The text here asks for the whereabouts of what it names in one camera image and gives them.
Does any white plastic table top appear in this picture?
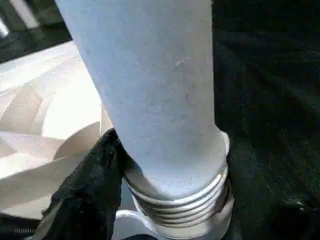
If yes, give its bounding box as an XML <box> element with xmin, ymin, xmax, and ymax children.
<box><xmin>0</xmin><ymin>41</ymin><xmax>235</xmax><ymax>240</ymax></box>

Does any white plastic table leg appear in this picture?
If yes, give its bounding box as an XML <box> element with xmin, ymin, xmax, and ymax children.
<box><xmin>54</xmin><ymin>0</ymin><xmax>235</xmax><ymax>226</ymax></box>

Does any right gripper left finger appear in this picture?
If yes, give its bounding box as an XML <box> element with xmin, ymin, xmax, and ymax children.
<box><xmin>34</xmin><ymin>128</ymin><xmax>124</xmax><ymax>240</ymax></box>

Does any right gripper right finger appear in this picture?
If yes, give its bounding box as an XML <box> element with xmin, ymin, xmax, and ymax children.
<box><xmin>224</xmin><ymin>146</ymin><xmax>320</xmax><ymax>240</ymax></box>

